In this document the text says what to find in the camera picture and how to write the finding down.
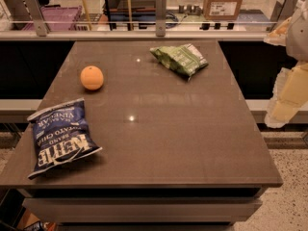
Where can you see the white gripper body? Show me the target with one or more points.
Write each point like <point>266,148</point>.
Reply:
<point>298,38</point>

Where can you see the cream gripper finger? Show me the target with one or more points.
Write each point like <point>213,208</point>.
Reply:
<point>288,97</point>
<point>278,37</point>

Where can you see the green jalapeno chip bag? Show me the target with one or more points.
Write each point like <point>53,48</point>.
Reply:
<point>185,59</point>

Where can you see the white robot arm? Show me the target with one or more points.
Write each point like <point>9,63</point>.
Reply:
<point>298,34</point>

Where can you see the blue Kettle chip bag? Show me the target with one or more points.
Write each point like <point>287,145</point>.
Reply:
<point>61,135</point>

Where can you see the cardboard box with label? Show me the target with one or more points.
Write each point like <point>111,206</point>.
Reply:
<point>221,9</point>

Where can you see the orange fruit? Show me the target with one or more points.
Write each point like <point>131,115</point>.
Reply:
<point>92,78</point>

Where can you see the purple plastic crate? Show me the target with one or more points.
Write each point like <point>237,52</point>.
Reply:
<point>61,18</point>

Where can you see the grey table cabinet base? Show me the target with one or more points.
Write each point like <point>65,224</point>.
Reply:
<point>121,210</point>

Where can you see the right metal railing post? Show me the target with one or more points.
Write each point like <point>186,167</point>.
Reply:
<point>282,10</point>

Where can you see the metal railing post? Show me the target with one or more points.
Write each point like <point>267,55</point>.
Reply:
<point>161,7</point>
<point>282,10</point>
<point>39,23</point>

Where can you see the middle metal railing post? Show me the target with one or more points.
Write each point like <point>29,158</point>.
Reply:
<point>161,7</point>

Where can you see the left metal railing post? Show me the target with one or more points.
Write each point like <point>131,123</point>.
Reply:
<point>39,23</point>

